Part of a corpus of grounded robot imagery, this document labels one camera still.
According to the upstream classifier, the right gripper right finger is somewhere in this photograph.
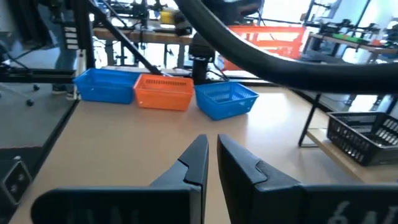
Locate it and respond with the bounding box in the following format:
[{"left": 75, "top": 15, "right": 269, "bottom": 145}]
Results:
[{"left": 216, "top": 133, "right": 398, "bottom": 224}]

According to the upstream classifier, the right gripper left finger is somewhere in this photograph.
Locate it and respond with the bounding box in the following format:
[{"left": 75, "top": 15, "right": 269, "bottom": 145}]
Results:
[{"left": 30, "top": 133, "right": 210, "bottom": 224}]

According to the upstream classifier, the blue plastic basket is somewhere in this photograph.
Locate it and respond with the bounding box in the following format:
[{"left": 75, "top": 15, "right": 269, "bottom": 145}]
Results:
[
  {"left": 73, "top": 68, "right": 141, "bottom": 105},
  {"left": 194, "top": 81, "right": 260, "bottom": 121}
]

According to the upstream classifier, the orange plastic basket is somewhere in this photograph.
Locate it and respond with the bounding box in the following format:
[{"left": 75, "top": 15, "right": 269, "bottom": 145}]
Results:
[{"left": 132, "top": 73, "right": 195, "bottom": 112}]

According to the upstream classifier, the black plastic basket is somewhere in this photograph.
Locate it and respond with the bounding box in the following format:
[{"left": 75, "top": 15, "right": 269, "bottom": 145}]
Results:
[{"left": 326, "top": 111, "right": 398, "bottom": 167}]

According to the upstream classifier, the wooden workbench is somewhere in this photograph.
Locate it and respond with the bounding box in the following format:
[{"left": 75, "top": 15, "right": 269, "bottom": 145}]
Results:
[
  {"left": 93, "top": 26, "right": 193, "bottom": 46},
  {"left": 307, "top": 30, "right": 398, "bottom": 56}
]

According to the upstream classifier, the yellow box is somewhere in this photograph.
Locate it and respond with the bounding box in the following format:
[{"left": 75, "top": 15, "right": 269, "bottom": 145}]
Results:
[{"left": 160, "top": 11, "right": 177, "bottom": 25}]

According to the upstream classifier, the orange metal rack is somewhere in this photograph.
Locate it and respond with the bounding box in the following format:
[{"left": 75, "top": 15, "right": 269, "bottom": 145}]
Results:
[{"left": 217, "top": 24, "right": 308, "bottom": 72}]

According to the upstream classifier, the black control box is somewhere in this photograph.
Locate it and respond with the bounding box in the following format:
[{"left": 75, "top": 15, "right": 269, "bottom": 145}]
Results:
[{"left": 0, "top": 157, "right": 34, "bottom": 208}]

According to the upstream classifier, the wooden shelf with black frame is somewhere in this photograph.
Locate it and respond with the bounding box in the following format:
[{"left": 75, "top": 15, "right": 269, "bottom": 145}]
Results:
[{"left": 297, "top": 93, "right": 398, "bottom": 184}]

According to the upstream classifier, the thick black camera cable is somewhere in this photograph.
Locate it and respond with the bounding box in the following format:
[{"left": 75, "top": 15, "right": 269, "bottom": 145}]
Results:
[{"left": 174, "top": 0, "right": 398, "bottom": 95}]

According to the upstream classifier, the black metal rig frame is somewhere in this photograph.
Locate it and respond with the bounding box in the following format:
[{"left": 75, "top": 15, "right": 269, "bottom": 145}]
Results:
[{"left": 0, "top": 0, "right": 330, "bottom": 113}]

